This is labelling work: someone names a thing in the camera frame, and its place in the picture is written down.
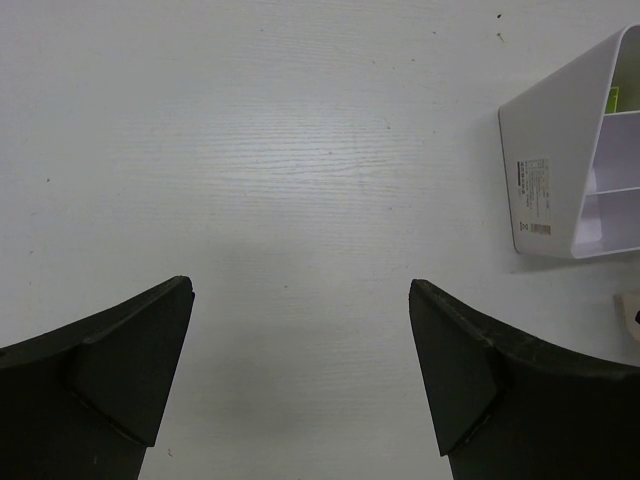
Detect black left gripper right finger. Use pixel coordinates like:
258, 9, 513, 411
409, 279, 639, 479

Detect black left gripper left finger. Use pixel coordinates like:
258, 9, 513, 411
1, 276, 194, 479

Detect tan lego brick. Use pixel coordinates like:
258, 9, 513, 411
614, 290, 640, 342

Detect lime green lego brick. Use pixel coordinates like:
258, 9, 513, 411
605, 86, 620, 115

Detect white left compartment container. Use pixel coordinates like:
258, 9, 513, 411
498, 24, 639, 260

